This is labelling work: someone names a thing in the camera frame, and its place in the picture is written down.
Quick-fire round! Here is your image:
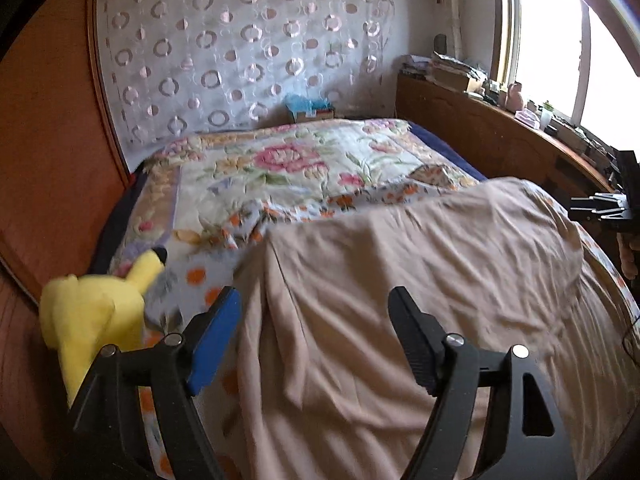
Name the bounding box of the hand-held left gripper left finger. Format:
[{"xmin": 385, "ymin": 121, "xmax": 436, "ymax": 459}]
[{"xmin": 70, "ymin": 286, "xmax": 243, "ymax": 480}]

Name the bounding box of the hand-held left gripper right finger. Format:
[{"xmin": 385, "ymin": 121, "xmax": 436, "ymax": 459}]
[{"xmin": 387, "ymin": 286, "xmax": 576, "ymax": 480}]

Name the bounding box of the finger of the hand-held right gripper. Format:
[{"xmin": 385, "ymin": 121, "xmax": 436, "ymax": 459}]
[
  {"xmin": 570, "ymin": 198, "xmax": 627, "ymax": 222},
  {"xmin": 587, "ymin": 191, "xmax": 631, "ymax": 209}
]

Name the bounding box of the beige printed t-shirt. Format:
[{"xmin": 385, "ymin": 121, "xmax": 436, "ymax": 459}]
[{"xmin": 232, "ymin": 176, "xmax": 640, "ymax": 480}]

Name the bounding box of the person's right hand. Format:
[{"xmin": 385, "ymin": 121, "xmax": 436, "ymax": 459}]
[{"xmin": 619, "ymin": 234, "xmax": 640, "ymax": 279}]

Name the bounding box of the orange-print bed sheet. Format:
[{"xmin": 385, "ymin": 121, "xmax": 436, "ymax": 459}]
[{"xmin": 107, "ymin": 180, "xmax": 640, "ymax": 480}]

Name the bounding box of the yellow plush toy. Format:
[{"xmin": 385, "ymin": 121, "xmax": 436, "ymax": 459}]
[{"xmin": 39, "ymin": 246, "xmax": 168, "ymax": 407}]

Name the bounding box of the low wooden cabinet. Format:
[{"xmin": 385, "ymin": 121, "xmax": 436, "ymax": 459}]
[{"xmin": 395, "ymin": 72, "xmax": 621, "ymax": 202}]

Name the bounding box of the wooden-framed window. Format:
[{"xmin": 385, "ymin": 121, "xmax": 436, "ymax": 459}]
[{"xmin": 492, "ymin": 0, "xmax": 640, "ymax": 147}]

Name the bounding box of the floral quilt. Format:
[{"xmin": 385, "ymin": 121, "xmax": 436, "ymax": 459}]
[{"xmin": 107, "ymin": 117, "xmax": 482, "ymax": 273}]

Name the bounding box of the pile of papers and boxes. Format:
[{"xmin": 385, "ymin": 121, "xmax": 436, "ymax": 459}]
[{"xmin": 402, "ymin": 52, "xmax": 486, "ymax": 94}]

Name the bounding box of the small cardboard box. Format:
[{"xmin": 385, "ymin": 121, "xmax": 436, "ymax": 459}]
[{"xmin": 294, "ymin": 107, "xmax": 336, "ymax": 123}]

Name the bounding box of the tied beige window curtain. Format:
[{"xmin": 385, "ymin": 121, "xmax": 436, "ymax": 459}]
[{"xmin": 432, "ymin": 0, "xmax": 466, "ymax": 57}]

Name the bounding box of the blue plastic bag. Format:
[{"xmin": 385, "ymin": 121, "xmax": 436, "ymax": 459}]
[{"xmin": 285, "ymin": 94, "xmax": 332, "ymax": 112}]

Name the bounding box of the wooden wardrobe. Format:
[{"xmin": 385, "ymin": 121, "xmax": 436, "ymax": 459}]
[{"xmin": 0, "ymin": 0, "xmax": 137, "ymax": 480}]

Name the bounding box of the circle-patterned sheer curtain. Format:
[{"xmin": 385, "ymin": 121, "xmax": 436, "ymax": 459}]
[{"xmin": 97, "ymin": 0, "xmax": 401, "ymax": 147}]

